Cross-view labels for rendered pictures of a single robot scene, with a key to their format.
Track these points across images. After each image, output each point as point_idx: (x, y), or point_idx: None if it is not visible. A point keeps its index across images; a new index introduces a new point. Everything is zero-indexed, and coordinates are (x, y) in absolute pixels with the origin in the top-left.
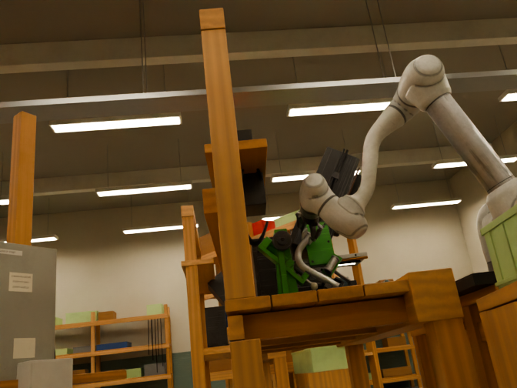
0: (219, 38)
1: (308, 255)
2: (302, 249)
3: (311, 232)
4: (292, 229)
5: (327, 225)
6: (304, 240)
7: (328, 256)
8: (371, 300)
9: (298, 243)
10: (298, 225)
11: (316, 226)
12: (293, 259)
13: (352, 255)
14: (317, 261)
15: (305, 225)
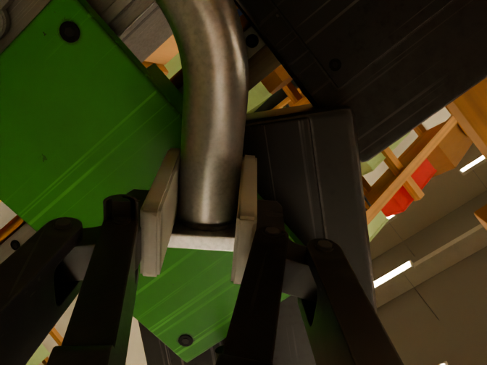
0: None
1: (138, 67)
2: (185, 74)
3: (115, 268)
4: (364, 203)
5: (167, 342)
6: (216, 156)
7: (3, 143)
8: None
9: (274, 134)
10: (323, 270)
11: (222, 303)
12: (260, 31)
13: (23, 234)
14: (40, 58)
15: (223, 347)
